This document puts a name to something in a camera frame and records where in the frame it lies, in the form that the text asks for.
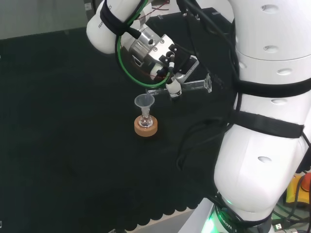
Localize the black bench cloth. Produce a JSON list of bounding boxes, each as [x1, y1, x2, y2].
[[0, 7, 240, 231]]

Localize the clear plastic funnel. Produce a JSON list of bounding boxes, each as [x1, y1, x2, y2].
[[134, 94, 154, 117]]

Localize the looped black cable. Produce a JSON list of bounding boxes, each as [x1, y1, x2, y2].
[[175, 117, 235, 176]]

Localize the green cable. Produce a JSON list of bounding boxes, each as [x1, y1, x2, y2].
[[116, 0, 176, 89]]

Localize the cork ring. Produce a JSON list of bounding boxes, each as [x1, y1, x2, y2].
[[134, 116, 158, 137]]

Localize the clear round-bottom flask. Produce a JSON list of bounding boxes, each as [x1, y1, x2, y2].
[[138, 112, 153, 129]]

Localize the yellow stop button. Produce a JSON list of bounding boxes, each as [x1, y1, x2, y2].
[[284, 171, 311, 207]]

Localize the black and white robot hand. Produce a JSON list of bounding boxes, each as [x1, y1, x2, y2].
[[150, 44, 200, 99]]

